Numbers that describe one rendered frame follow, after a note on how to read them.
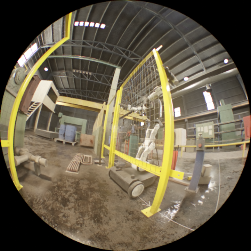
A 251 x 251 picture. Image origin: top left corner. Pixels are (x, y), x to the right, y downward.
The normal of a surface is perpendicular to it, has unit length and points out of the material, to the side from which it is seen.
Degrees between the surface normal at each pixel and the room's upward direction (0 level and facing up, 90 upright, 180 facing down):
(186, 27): 173
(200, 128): 90
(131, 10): 173
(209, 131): 90
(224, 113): 90
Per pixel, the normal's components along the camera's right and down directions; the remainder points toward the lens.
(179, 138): -0.89, -0.17
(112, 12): 0.01, 0.99
